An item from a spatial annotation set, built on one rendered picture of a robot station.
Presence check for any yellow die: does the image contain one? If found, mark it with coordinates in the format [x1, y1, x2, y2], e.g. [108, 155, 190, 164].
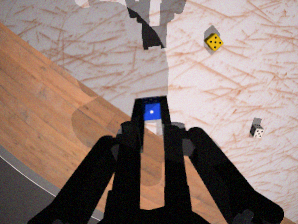
[204, 33, 223, 51]

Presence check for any white die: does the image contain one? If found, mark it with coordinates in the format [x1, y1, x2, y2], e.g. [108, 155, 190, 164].
[250, 124, 264, 138]

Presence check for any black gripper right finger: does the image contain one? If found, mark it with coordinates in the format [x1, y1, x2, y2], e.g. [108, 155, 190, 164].
[160, 96, 284, 224]

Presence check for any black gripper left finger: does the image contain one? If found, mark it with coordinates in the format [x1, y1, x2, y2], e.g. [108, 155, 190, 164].
[27, 98, 145, 224]

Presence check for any blue die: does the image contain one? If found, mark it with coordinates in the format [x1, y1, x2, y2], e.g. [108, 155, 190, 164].
[142, 96, 161, 121]

